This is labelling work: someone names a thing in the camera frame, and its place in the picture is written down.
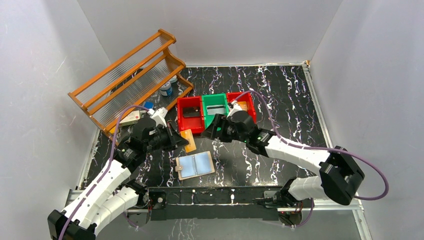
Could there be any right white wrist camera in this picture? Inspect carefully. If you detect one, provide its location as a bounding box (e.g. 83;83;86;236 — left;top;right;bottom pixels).
227;100;243;117

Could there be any small white red box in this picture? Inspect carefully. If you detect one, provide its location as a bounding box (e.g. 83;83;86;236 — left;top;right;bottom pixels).
119;110;146;127

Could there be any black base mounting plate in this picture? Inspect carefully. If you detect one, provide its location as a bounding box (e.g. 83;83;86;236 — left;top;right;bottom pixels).
117;186;314;229

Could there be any black card in bin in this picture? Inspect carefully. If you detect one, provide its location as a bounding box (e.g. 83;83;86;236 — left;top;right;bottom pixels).
182;106;202;119

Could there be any red plastic bin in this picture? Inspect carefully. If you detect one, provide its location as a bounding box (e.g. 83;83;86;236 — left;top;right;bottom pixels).
177;96;206;135
226;92;257;124

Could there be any small blue cube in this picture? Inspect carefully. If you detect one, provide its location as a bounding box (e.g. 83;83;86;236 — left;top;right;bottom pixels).
143;101;154;109

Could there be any green plastic bin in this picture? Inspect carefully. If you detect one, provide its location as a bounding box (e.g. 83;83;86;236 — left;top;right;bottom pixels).
201;93;229;128

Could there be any right red plastic bin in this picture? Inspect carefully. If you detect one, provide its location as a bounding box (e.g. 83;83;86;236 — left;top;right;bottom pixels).
226;92;257;124

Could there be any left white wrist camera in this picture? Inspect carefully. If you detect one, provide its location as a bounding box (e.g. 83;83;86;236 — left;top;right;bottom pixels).
147;107;168;127

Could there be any gold card in bin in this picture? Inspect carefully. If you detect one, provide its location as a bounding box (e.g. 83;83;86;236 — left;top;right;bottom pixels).
237;101;249;112

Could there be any blue white round jar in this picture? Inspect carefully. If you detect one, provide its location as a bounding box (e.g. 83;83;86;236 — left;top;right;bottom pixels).
159;81;173;97

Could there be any orange wooden shelf rack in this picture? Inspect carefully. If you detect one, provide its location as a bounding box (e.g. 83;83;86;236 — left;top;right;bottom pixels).
68;29;194;139

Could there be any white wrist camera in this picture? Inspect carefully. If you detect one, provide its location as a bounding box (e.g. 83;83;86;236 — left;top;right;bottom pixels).
147;107;168;127
227;100;243;117

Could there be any silver card in bin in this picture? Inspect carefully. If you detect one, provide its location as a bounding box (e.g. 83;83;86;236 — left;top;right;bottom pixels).
206;104;227;116

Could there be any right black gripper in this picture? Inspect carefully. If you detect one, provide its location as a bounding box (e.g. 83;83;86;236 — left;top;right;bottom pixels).
200;114;248;144

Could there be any left red plastic bin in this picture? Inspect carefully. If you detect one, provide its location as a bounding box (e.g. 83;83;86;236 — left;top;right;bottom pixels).
177;96;206;135

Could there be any beige leather card holder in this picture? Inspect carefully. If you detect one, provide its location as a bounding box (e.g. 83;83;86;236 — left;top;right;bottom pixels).
175;151;216;181

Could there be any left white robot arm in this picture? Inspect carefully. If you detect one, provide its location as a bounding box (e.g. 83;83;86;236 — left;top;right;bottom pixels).
47;117;189;240

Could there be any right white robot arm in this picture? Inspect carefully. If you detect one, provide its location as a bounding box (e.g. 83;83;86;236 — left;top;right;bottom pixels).
201;110;365;208

